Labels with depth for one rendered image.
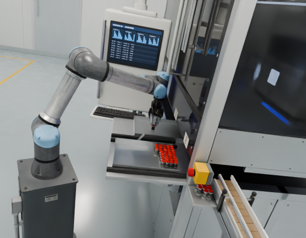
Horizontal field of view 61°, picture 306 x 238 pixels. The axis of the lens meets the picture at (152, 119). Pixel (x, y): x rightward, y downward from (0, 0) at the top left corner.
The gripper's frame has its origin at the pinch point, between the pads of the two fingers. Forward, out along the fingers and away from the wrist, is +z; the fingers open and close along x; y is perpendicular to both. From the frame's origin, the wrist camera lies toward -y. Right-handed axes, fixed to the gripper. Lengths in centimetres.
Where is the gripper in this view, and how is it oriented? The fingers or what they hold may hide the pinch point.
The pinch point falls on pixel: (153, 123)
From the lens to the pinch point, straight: 169.4
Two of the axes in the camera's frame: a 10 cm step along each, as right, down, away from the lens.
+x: 9.8, 1.1, 1.4
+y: 0.8, 4.3, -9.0
